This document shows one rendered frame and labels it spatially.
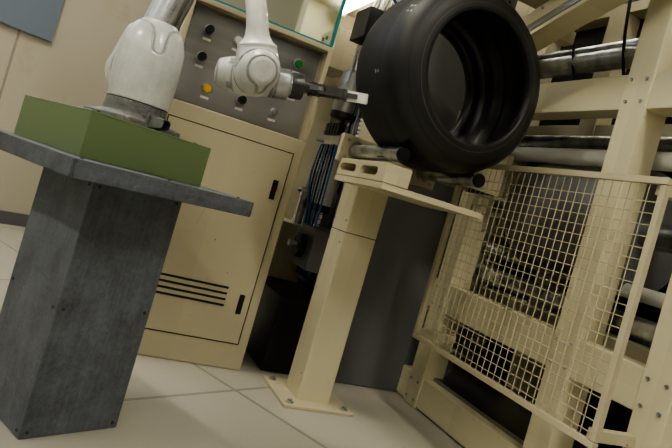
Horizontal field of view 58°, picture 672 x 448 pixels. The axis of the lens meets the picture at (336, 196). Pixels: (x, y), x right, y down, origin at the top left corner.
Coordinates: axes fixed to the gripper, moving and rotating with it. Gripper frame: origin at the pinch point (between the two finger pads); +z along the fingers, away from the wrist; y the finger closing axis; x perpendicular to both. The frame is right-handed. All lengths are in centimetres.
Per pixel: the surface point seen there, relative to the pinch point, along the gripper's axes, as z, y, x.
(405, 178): 16.5, -7.6, 21.4
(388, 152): 12.1, -2.0, 14.6
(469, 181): 40.1, -2.9, 19.5
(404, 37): 8.2, -10.0, -18.0
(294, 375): 4, 34, 99
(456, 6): 22.6, -9.8, -29.8
